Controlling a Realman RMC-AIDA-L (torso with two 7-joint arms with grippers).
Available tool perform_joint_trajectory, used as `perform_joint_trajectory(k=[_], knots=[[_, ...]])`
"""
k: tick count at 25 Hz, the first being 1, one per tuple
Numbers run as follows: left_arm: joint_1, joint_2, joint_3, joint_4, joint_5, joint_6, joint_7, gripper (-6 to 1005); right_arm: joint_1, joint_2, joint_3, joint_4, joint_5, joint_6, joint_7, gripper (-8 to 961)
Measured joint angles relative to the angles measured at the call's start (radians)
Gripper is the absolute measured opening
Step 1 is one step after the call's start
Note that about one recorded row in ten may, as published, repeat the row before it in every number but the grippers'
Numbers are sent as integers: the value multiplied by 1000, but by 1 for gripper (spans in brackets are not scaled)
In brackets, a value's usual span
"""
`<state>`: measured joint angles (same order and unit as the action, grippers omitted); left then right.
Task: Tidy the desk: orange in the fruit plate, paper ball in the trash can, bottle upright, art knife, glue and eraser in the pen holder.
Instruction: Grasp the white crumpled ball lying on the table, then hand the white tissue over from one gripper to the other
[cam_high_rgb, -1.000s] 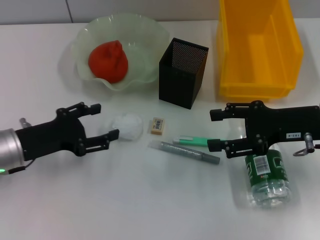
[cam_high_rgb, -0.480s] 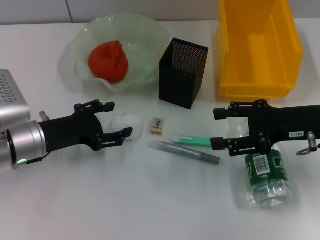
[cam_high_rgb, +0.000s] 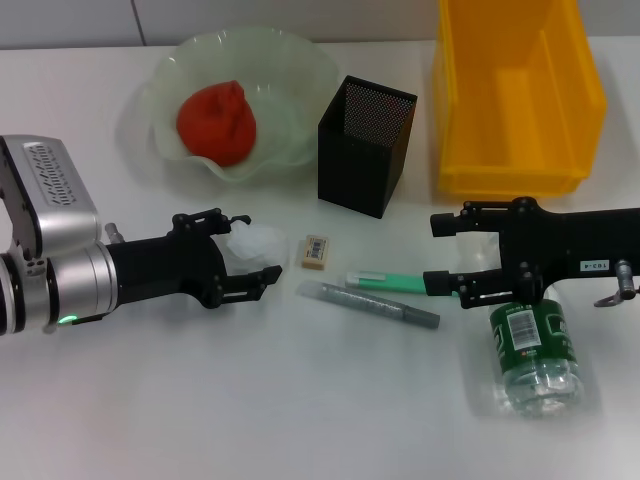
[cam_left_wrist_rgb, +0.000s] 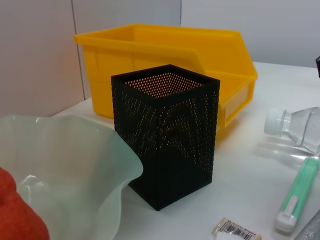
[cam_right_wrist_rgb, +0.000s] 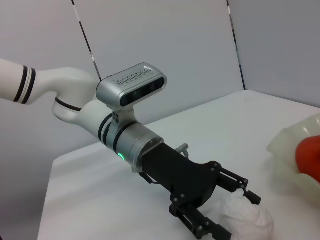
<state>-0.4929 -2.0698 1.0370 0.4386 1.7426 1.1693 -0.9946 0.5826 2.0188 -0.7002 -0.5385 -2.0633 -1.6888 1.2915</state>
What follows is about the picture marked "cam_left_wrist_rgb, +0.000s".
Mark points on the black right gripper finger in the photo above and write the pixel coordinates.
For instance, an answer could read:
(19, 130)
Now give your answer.
(318, 66)

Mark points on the beige eraser with barcode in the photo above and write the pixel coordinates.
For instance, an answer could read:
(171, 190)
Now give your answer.
(240, 230)

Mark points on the clear plastic water bottle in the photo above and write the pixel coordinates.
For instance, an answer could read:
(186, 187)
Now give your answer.
(300, 125)

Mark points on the green frosted glass fruit bowl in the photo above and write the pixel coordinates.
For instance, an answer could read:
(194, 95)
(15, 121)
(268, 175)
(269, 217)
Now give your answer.
(75, 150)

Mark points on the black mesh pen holder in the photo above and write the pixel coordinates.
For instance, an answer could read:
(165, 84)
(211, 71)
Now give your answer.
(175, 162)

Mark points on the yellow plastic storage bin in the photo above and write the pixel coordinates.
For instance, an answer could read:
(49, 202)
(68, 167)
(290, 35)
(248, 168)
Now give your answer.
(162, 55)

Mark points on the green pen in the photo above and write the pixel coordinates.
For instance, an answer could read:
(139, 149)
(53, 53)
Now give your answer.
(300, 185)

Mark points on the red ball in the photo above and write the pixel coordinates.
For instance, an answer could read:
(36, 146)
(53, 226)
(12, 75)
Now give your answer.
(17, 215)

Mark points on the grey glitter marker pen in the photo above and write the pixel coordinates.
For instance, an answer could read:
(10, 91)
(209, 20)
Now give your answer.
(312, 230)

